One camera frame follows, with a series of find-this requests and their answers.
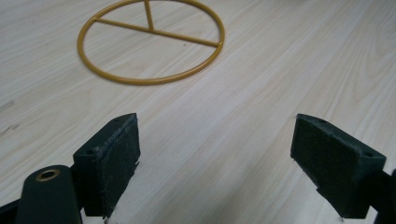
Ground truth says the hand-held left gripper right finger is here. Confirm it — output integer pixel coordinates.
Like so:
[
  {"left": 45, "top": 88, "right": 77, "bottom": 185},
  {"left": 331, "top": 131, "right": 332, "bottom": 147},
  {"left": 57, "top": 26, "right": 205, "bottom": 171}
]
[{"left": 290, "top": 113, "right": 387, "bottom": 219}]

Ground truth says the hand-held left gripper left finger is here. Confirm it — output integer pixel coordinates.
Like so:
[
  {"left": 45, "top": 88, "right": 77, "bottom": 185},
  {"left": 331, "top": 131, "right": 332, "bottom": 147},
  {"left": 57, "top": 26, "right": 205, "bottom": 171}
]
[{"left": 72, "top": 112, "right": 141, "bottom": 219}]

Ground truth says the gold metal ring stand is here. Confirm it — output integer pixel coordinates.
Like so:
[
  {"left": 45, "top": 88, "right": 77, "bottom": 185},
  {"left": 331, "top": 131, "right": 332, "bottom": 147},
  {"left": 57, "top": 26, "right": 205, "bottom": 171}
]
[{"left": 77, "top": 0, "right": 226, "bottom": 87}]

